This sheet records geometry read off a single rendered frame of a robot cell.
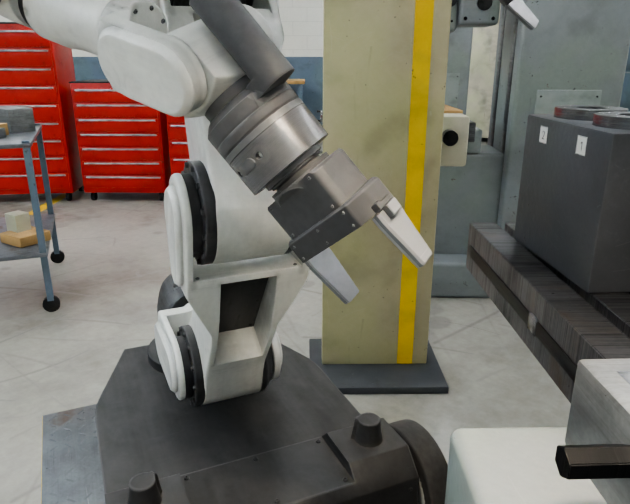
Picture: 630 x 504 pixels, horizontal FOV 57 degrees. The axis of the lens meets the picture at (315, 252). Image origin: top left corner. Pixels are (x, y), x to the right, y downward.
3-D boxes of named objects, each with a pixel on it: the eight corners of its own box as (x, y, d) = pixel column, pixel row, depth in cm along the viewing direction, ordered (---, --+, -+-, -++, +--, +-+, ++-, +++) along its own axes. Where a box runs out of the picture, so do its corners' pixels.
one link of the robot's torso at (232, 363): (160, 361, 110) (158, 150, 78) (260, 341, 117) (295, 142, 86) (177, 433, 100) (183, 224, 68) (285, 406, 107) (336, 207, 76)
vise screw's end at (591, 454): (566, 486, 32) (571, 457, 32) (553, 466, 34) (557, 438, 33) (636, 484, 32) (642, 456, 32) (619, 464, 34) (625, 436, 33)
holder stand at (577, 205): (586, 294, 67) (614, 120, 61) (512, 238, 88) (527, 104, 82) (684, 291, 68) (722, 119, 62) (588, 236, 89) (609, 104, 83)
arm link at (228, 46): (211, 175, 53) (129, 77, 52) (280, 127, 60) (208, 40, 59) (270, 110, 44) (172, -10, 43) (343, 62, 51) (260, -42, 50)
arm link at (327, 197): (282, 280, 55) (201, 184, 54) (333, 229, 62) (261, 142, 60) (364, 229, 46) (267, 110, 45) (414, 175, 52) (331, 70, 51)
